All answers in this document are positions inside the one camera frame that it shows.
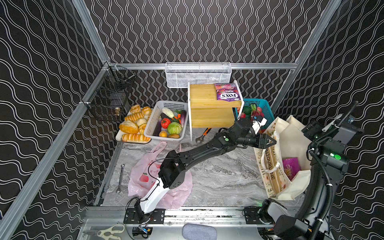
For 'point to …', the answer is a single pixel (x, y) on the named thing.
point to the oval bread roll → (129, 127)
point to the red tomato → (165, 122)
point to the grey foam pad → (194, 231)
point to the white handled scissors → (108, 233)
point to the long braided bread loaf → (136, 137)
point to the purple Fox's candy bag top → (228, 92)
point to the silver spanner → (118, 189)
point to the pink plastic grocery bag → (144, 174)
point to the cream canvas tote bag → (290, 142)
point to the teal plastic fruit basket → (264, 104)
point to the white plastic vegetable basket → (175, 110)
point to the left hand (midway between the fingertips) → (283, 143)
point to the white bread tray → (139, 116)
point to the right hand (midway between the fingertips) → (320, 126)
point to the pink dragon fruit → (256, 111)
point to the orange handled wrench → (202, 138)
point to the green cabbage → (174, 128)
